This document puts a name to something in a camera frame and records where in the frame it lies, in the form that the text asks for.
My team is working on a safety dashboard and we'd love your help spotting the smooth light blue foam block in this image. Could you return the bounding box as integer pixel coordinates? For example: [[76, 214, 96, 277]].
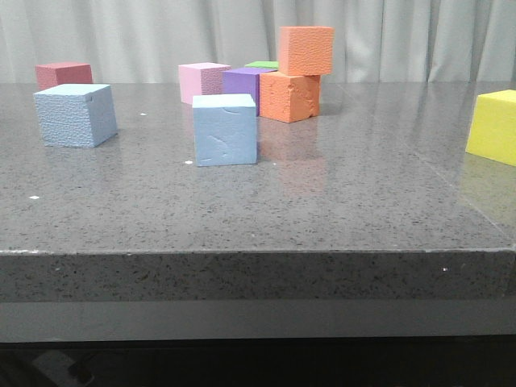
[[192, 94, 257, 166]]

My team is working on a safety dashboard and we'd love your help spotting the textured light blue foam block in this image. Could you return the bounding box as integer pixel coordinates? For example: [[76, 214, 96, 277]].
[[34, 84, 118, 148]]

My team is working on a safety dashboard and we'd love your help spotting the lower orange foam block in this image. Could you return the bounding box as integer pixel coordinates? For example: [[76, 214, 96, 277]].
[[260, 72, 321, 123]]

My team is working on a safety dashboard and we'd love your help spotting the orange foam block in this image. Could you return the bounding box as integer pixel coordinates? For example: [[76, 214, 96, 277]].
[[260, 72, 321, 123], [278, 26, 335, 76]]

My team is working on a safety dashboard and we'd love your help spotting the purple foam block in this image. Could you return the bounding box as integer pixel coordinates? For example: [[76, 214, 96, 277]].
[[223, 67, 276, 114]]

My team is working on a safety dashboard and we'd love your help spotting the pink foam block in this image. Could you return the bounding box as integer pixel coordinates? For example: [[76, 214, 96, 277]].
[[178, 62, 231, 105]]

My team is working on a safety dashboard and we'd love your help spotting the green foam block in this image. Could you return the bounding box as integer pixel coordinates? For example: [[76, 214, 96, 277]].
[[245, 60, 279, 70]]

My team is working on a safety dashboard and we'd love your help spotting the upper orange foam block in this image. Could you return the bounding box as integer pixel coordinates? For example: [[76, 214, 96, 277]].
[[278, 26, 335, 76]]

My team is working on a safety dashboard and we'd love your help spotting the grey curtain backdrop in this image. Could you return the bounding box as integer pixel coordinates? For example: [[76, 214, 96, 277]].
[[1, 1, 515, 83]]

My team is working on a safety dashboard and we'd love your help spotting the red foam block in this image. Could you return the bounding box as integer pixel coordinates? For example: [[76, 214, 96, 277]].
[[35, 62, 93, 90]]

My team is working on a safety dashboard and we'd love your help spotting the yellow foam block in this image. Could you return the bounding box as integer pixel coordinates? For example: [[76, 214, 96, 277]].
[[465, 89, 516, 166]]

